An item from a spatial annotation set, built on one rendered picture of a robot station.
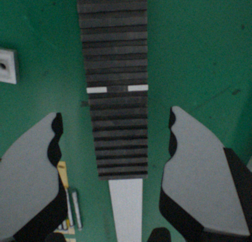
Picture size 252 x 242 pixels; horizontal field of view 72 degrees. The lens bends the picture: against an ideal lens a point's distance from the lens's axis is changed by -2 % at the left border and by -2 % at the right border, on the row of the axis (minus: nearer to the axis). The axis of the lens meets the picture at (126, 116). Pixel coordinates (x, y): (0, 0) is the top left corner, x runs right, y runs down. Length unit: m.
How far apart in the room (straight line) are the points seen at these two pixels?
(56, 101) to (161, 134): 0.12
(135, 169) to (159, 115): 0.06
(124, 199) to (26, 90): 0.17
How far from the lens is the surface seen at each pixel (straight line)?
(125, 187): 0.23
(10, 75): 0.19
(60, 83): 0.19
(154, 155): 0.23
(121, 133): 0.16
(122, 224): 0.31
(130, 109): 0.15
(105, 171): 0.18
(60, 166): 0.26
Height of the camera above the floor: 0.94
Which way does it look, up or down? 58 degrees down
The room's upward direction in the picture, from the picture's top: 177 degrees clockwise
